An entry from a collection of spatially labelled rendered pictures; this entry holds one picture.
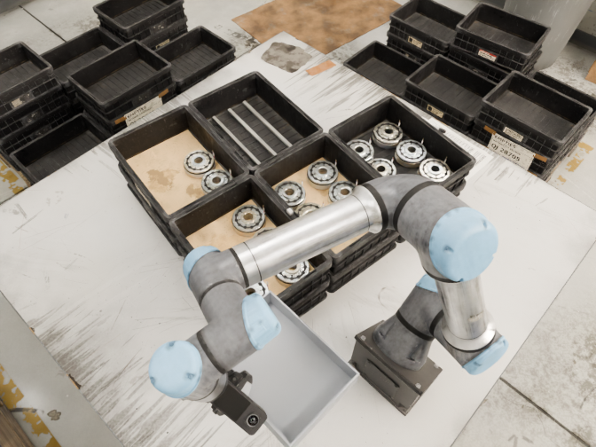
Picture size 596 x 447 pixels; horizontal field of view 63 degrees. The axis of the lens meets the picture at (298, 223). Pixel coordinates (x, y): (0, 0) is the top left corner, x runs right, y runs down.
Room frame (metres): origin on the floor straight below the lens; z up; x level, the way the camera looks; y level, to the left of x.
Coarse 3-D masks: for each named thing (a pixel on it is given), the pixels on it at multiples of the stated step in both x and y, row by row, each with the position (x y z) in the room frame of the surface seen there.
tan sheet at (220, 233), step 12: (252, 204) 0.95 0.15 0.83; (228, 216) 0.90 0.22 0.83; (204, 228) 0.85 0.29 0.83; (216, 228) 0.85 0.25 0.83; (228, 228) 0.85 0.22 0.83; (192, 240) 0.81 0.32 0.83; (204, 240) 0.81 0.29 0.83; (216, 240) 0.81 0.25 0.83; (228, 240) 0.81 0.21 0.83; (240, 240) 0.81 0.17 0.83; (276, 288) 0.65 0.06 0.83
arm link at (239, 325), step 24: (216, 288) 0.35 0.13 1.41; (240, 288) 0.36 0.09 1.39; (216, 312) 0.31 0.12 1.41; (240, 312) 0.30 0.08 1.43; (264, 312) 0.30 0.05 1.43; (216, 336) 0.27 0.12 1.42; (240, 336) 0.27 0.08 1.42; (264, 336) 0.27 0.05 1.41; (216, 360) 0.24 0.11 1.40; (240, 360) 0.24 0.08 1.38
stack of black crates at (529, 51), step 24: (480, 24) 2.46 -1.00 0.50; (504, 24) 2.40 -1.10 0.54; (528, 24) 2.33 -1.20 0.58; (456, 48) 2.26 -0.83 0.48; (480, 48) 2.18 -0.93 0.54; (504, 48) 2.11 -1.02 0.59; (528, 48) 2.24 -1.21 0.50; (480, 72) 2.15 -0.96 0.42; (504, 72) 2.07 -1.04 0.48; (528, 72) 2.19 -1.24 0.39
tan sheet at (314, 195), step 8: (320, 160) 1.14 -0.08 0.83; (304, 168) 1.10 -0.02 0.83; (296, 176) 1.06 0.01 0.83; (304, 176) 1.06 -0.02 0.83; (304, 184) 1.03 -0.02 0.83; (312, 192) 1.00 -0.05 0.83; (320, 192) 1.00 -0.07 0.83; (312, 200) 0.96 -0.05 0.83; (320, 200) 0.96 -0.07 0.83; (352, 240) 0.81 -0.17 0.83; (336, 248) 0.78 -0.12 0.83
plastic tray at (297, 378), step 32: (288, 320) 0.46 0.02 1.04; (256, 352) 0.38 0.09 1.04; (288, 352) 0.38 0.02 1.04; (320, 352) 0.38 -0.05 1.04; (256, 384) 0.31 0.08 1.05; (288, 384) 0.31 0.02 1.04; (320, 384) 0.31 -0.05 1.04; (352, 384) 0.31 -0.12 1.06; (288, 416) 0.25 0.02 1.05; (320, 416) 0.24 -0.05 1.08
